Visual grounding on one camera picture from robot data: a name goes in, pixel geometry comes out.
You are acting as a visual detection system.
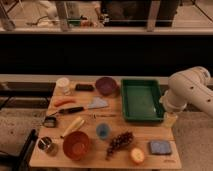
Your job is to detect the metal cup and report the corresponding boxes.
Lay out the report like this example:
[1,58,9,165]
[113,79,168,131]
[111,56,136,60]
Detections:
[38,137,58,156]

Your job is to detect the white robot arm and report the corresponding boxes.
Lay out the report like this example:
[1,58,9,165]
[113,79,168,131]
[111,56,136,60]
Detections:
[159,66,213,128]

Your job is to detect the small black square dish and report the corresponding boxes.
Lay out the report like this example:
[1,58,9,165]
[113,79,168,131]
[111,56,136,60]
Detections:
[43,117,57,128]

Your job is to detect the black rectangular block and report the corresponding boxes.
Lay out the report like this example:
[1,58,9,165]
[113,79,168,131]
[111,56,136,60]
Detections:
[75,84,94,91]

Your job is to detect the black handled knife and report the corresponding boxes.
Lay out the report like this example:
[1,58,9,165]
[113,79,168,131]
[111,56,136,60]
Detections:
[48,96,110,117]

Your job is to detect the black chair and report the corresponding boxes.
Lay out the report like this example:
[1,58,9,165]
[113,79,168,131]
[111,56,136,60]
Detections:
[0,129,38,171]

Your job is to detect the white lidded jar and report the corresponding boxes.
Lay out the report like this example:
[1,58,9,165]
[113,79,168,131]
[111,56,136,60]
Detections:
[56,77,70,95]

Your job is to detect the purple bowl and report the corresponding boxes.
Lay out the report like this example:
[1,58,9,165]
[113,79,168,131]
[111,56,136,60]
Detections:
[95,77,118,96]

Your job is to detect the orange bowl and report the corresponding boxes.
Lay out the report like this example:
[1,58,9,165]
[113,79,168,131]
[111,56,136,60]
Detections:
[63,131,91,161]

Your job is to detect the blue sponge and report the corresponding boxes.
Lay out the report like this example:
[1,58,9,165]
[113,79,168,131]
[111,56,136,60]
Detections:
[149,140,172,155]

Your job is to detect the orange carrot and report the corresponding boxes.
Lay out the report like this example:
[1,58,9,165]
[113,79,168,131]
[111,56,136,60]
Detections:
[54,99,76,107]

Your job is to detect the dark purple grape bunch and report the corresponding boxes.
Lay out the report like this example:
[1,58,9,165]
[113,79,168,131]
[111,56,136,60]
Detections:
[105,132,134,160]

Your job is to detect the blue plastic cup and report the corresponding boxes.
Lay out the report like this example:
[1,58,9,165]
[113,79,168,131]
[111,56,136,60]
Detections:
[96,123,110,140]

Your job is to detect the green plastic tray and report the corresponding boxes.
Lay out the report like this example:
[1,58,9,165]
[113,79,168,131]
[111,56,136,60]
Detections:
[121,79,165,122]

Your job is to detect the halved orange fruit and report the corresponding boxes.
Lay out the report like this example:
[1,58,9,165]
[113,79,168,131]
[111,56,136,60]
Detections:
[130,148,145,164]

